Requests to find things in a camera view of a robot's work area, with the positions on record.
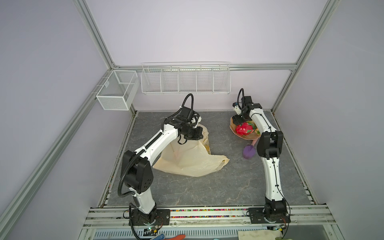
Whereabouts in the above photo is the cream plastic bag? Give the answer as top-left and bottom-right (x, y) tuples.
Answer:
(153, 124), (230, 177)

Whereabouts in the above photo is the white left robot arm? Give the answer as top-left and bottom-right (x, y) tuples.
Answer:
(117, 107), (203, 223)

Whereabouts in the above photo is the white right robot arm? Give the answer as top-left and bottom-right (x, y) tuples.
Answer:
(232, 96), (290, 223)

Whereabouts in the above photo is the red dragon fruit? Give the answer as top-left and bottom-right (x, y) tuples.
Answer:
(235, 121), (257, 136)

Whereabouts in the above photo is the pink wavy fruit plate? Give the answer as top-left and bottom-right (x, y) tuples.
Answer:
(230, 118), (261, 140)

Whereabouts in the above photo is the pink purple spatula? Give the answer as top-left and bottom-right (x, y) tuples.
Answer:
(243, 139), (259, 159)

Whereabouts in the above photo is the small white mesh basket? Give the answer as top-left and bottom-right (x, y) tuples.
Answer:
(96, 70), (140, 111)

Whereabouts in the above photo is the red blue glove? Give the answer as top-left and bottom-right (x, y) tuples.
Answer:
(151, 233), (186, 240)

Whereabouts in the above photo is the beige cloth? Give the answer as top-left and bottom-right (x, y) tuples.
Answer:
(238, 230), (283, 240)

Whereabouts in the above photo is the long white wire basket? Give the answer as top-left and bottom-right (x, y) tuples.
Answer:
(141, 62), (232, 94)

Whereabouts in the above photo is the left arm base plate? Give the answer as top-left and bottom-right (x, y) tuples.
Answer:
(131, 208), (171, 226)

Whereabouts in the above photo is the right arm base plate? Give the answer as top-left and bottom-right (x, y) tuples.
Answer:
(246, 206), (291, 224)

